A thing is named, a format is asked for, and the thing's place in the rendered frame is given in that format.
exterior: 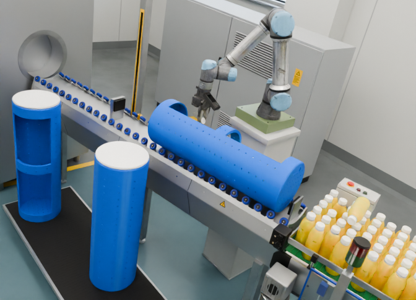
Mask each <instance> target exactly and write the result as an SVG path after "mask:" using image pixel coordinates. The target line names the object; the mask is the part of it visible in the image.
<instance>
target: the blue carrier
mask: <svg viewBox="0 0 416 300"><path fill-rule="evenodd" d="M229 134H230V135H231V138H229V137H227V135H229ZM148 135H149V138H150V139H151V141H153V142H155V143H156V144H158V145H159V146H161V147H163V148H165V149H167V150H168V151H170V152H172V153H174V154H175V155H177V156H179V157H180V158H182V159H184V160H186V161H188V162H189V163H191V164H193V165H194V166H197V167H198V168H200V169H202V170H203V171H205V172H207V173H209V174H210V175H212V176H214V177H215V178H217V179H219V180H221V181H222V182H224V183H226V184H228V185H229V186H231V187H233V188H235V189H236V190H238V191H240V192H242V193H243V194H245V195H247V196H248V197H251V198H252V199H254V200H255V201H257V202H259V203H260V204H263V205H264V206H266V207H267V208H269V209H271V210H273V211H275V212H277V213H278V212H281V211H282V210H284V209H285V208H286V207H287V205H288V204H289V203H290V202H291V201H292V199H293V198H294V196H295V194H296V193H297V190H298V188H299V186H300V184H301V182H302V179H303V175H304V172H305V164H304V162H302V161H300V160H297V159H296V158H294V157H292V156H290V157H288V158H287V159H285V160H284V161H283V162H282V163H279V162H277V161H275V160H273V159H271V158H269V157H268V156H265V155H263V154H262V153H259V152H257V151H255V150H253V149H252V148H249V147H247V146H245V145H243V144H241V134H240V132H239V131H238V130H236V129H234V128H232V127H230V126H228V125H224V126H221V127H219V128H218V129H217V130H213V129H211V128H209V127H207V126H205V125H203V124H201V123H200V122H197V121H195V120H193V119H191V118H189V117H188V110H187V108H186V106H185V105H184V104H182V103H180V102H179V101H176V100H174V99H169V100H165V101H163V102H162V103H160V104H159V105H158V106H157V107H156V109H155V110H154V112H153V113H152V115H151V117H150V120H149V124H148Z"/></svg>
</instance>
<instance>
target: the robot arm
mask: <svg viewBox="0 0 416 300"><path fill-rule="evenodd" d="M294 28H295V21H294V18H293V16H292V15H291V14H290V13H289V12H287V11H286V10H285V9H283V8H280V7H278V8H275V9H273V10H271V11H270V12H269V13H268V14H267V15H266V16H265V17H264V18H263V19H261V20H260V21H259V25H258V26H257V27H256V28H255V29H254V30H253V31H252V32H251V33H250V34H249V35H248V36H247V37H246V38H245V39H244V40H242V41H241V42H240V43H239V44H238V45H237V46H236V47H235V48H234V49H233V50H232V51H231V52H230V53H229V54H228V55H226V56H225V57H224V58H222V59H220V60H219V61H218V63H216V62H215V61H213V60H210V59H206V60H204V61H203V63H202V67H201V76H200V81H199V85H198V86H196V88H197V93H196V95H195V94H194V96H193V99H192V103H191V104H192V105H193V106H195V107H198V109H197V111H196V112H193V116H194V117H195V118H196V119H197V121H198V122H201V119H202V116H204V118H205V120H206V119H207V117H208V114H209V111H210V107H211V108H212V109H213V110H214V111H216V110H218V109H220V105H219V104H218V103H217V101H216V100H215V98H214V97H213V96H212V95H211V93H210V92H211V90H212V85H213V81H214V79H217V80H225V81H228V82H229V81H231V82H234V81H235V80H236V76H237V69H236V68H233V67H234V66H235V65H237V64H238V63H239V62H240V61H241V60H242V59H243V58H244V57H245V56H246V55H247V54H248V53H249V52H250V51H251V50H252V49H253V48H254V47H256V46H257V45H258V44H259V43H260V42H261V41H262V40H263V39H264V38H265V37H266V36H268V35H270V39H271V40H272V41H273V45H272V79H268V80H267V83H266V88H265V91H264V95H263V98H262V102H261V104H260V105H259V106H258V108H257V110H256V114H257V115H258V116H259V117H261V118H264V119H267V120H271V121H276V120H279V119H280V117H281V111H285V110H286V109H288V108H289V107H290V105H291V104H292V98H291V96H290V85H289V84H288V52H289V40H290V39H291V38H292V32H293V29H294Z"/></svg>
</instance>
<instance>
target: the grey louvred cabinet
mask: <svg viewBox="0 0 416 300"><path fill-rule="evenodd" d="M265 16H266V15H265V14H262V13H260V12H256V11H253V10H251V9H248V8H245V7H243V6H239V5H237V4H234V3H232V2H228V1H226V0H167V4H166V9H165V20H164V26H163V35H162V45H161V52H160V62H159V67H158V77H157V88H156V93H155V100H156V101H157V106H158V105H159V104H160V103H162V102H163V101H165V100H169V99H174V100H176V101H179V102H180V103H182V104H184V105H185V106H186V108H187V110H188V117H191V116H193V112H196V111H197V109H198V107H195V106H193V105H192V104H191V103H192V99H193V96H194V94H195V95H196V93H197V88H196V86H198V85H199V81H200V76H201V67H202V63H203V61H204V60H206V59H210V60H213V61H215V62H216V63H218V61H219V60H220V59H222V58H224V57H225V56H226V55H228V54H229V53H230V52H231V51H232V50H233V49H234V48H235V47H236V46H237V45H238V44H239V43H240V42H241V41H242V40H244V39H245V38H246V37H247V36H248V35H249V34H250V33H251V32H252V31H253V30H254V29H255V28H256V27H257V26H258V25H259V21H260V20H261V19H263V18H264V17H265ZM272 45H273V41H272V40H271V39H270V35H268V36H266V37H265V38H264V39H263V40H262V41H261V42H260V43H259V44H258V45H257V46H256V47H254V48H253V49H252V50H251V51H250V52H249V53H248V54H247V55H246V56H245V57H244V58H243V59H242V60H241V61H240V62H239V63H238V64H237V65H235V66H234V67H233V68H236V69H237V76H236V80H235V81H234V82H231V81H229V82H228V81H225V80H217V79H214V81H213V85H212V90H211V92H210V93H211V95H212V96H213V97H214V98H215V100H216V101H217V103H218V104H219V105H220V109H218V110H216V111H214V110H213V109H212V108H211V107H210V111H209V114H208V117H207V119H206V122H205V124H204V125H205V126H207V127H209V128H211V129H213V130H217V129H218V128H219V127H221V126H224V125H228V126H230V127H231V126H232V125H231V124H230V123H229V121H230V118H231V117H234V116H235V112H236V107H238V106H244V105H252V104H255V103H261V102H262V98H263V95H264V91H265V88H266V83H267V80H268V79H272ZM355 49H356V47H355V46H352V45H349V44H346V43H343V42H341V41H338V40H335V39H332V38H329V37H327V36H324V35H321V34H318V33H315V32H312V31H310V30H307V29H305V28H301V27H298V26H296V25H295V28H294V29H293V32H292V38H291V39H290V40H289V52H288V84H289V85H290V96H291V98H292V104H291V105H290V107H289V108H288V109H286V110H285V111H283V112H284V113H286V114H288V115H290V116H292V117H294V118H295V122H294V125H293V126H294V127H296V128H297V129H299V130H301V132H300V136H298V137H296V139H295V142H294V144H293V148H292V152H291V154H290V156H292V157H294V158H296V159H297V160H300V161H302V162H304V164H305V172H304V175H303V179H302V182H301V184H302V183H304V182H307V181H308V179H309V176H310V175H312V172H313V170H314V166H315V164H316V160H317V158H318V155H319V152H320V149H321V146H322V144H323V141H324V138H325V135H326V132H327V129H328V127H329V123H330V121H331V118H332V115H333V112H334V109H335V107H336V104H337V101H338V98H339V95H340V92H341V90H342V86H343V84H344V81H345V78H346V75H347V73H348V70H349V67H350V63H351V61H352V58H353V55H354V52H355Z"/></svg>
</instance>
